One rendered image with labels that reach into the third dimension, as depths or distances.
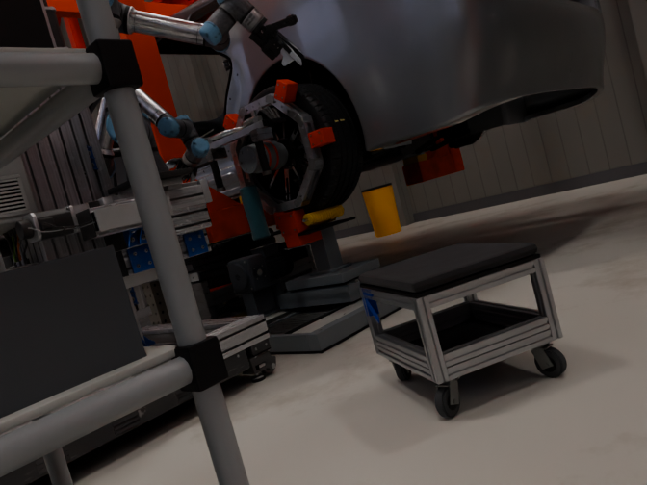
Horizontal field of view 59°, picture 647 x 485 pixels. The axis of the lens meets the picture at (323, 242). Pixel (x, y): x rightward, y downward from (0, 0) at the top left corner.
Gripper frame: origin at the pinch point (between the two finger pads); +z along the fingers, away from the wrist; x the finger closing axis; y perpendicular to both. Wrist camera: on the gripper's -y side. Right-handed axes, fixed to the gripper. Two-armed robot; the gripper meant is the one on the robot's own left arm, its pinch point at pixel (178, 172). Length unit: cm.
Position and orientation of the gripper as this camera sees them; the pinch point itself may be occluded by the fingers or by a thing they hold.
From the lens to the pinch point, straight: 278.4
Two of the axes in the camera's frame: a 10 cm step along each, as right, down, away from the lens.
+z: -5.0, 2.8, 8.2
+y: -2.3, 8.7, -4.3
